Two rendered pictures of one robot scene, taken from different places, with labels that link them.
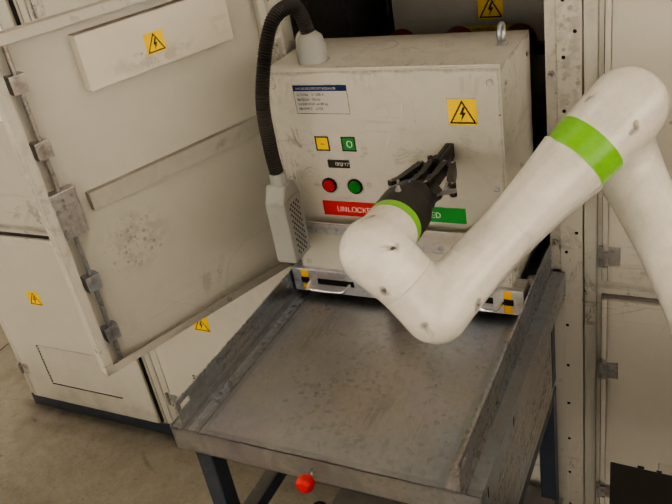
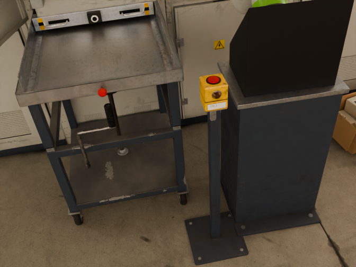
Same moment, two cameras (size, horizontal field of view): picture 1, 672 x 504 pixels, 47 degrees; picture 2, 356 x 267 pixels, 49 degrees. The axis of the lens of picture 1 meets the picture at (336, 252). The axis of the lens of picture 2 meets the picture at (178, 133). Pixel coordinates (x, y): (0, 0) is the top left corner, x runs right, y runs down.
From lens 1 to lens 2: 69 cm
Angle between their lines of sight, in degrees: 32
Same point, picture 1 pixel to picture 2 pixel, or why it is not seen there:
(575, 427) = not seen: hidden behind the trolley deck
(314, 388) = (79, 61)
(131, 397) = not seen: outside the picture
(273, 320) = (33, 45)
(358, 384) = (99, 54)
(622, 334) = (184, 23)
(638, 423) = (194, 64)
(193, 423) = (27, 89)
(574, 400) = not seen: hidden behind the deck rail
